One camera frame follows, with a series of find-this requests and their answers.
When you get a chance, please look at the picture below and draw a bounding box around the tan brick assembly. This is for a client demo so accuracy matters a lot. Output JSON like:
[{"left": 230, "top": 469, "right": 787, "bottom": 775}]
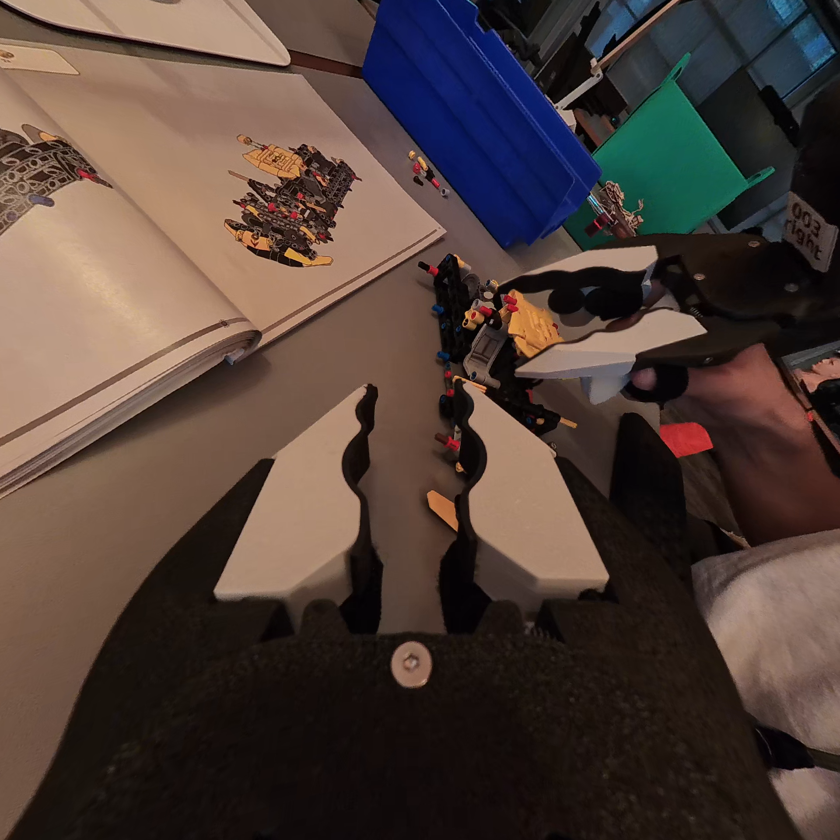
[{"left": 586, "top": 180, "right": 647, "bottom": 237}]

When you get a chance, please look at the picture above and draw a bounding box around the black perforated pad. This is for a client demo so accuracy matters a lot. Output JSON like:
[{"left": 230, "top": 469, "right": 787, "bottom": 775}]
[{"left": 609, "top": 412, "right": 693, "bottom": 578}]

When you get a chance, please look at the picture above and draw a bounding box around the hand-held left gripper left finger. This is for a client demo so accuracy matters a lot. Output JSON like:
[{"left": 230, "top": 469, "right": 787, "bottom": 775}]
[{"left": 213, "top": 384, "right": 385, "bottom": 636}]

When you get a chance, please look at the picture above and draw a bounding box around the person's right hand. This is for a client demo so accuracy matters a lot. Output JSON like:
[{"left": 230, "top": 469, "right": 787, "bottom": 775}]
[{"left": 631, "top": 344, "right": 806, "bottom": 460}]

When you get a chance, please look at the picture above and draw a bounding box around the open instruction booklet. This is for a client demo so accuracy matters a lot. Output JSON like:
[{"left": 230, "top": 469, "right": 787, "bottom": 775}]
[{"left": 0, "top": 39, "right": 448, "bottom": 500}]

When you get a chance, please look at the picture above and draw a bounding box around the green box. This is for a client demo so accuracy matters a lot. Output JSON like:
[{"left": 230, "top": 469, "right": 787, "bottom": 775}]
[{"left": 563, "top": 52, "right": 777, "bottom": 252}]

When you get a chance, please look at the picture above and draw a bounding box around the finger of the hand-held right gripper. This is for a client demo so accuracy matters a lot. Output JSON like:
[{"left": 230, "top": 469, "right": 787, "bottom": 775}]
[
  {"left": 514, "top": 307, "right": 710, "bottom": 406},
  {"left": 496, "top": 245, "right": 660, "bottom": 324}
]

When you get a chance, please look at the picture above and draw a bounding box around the white document stand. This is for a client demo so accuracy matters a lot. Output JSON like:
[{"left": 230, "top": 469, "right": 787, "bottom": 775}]
[{"left": 0, "top": 0, "right": 291, "bottom": 68}]

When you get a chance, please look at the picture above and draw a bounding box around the black strap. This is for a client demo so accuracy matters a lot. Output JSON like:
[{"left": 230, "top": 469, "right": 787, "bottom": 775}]
[{"left": 751, "top": 722, "right": 840, "bottom": 775}]

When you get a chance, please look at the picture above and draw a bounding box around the yellow black toy brick car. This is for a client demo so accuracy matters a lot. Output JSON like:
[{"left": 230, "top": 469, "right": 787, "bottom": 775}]
[{"left": 417, "top": 252, "right": 580, "bottom": 534}]

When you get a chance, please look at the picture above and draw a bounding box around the blue plastic bin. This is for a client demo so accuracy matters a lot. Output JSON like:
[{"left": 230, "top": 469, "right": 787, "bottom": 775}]
[{"left": 361, "top": 0, "right": 603, "bottom": 249}]

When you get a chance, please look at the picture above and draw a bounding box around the grey desk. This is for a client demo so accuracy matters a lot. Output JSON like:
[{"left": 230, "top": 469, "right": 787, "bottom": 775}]
[{"left": 0, "top": 0, "right": 664, "bottom": 834}]

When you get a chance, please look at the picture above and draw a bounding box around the person's white clothing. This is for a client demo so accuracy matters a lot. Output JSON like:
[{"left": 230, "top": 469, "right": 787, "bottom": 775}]
[{"left": 692, "top": 530, "right": 840, "bottom": 840}]

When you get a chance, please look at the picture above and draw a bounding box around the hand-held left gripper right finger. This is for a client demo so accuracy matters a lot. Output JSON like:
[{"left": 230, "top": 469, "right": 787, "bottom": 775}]
[{"left": 438, "top": 381, "right": 611, "bottom": 636}]

